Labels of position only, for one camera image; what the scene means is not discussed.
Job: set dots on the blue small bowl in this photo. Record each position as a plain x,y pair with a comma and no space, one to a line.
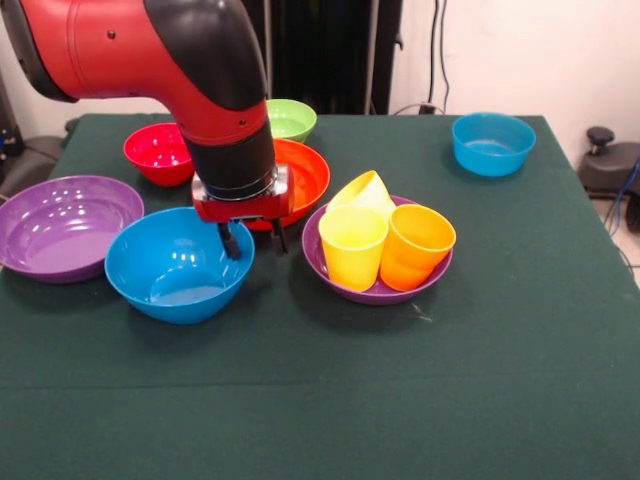
492,155

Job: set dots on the pink-red small bowl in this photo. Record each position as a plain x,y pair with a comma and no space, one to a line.
155,160

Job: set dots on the yellow smooth cup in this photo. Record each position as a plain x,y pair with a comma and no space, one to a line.
352,255

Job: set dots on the black equipment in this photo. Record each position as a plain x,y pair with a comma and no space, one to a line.
7,125

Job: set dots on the dark green tablecloth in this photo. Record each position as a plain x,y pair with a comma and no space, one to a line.
320,390

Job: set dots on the yellow stepped cup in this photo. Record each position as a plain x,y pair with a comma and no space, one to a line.
367,192

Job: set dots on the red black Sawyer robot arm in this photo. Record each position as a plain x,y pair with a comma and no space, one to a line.
150,55

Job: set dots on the orange stepped cup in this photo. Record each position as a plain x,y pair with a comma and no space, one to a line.
412,250

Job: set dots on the green small bowl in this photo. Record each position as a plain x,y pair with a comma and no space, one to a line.
295,120

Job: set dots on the blue large bowl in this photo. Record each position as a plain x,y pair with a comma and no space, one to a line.
170,300

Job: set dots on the black column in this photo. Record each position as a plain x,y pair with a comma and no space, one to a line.
330,50

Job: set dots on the orange large bowl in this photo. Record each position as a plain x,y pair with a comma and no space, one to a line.
310,175

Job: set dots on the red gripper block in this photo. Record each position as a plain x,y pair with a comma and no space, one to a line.
245,207

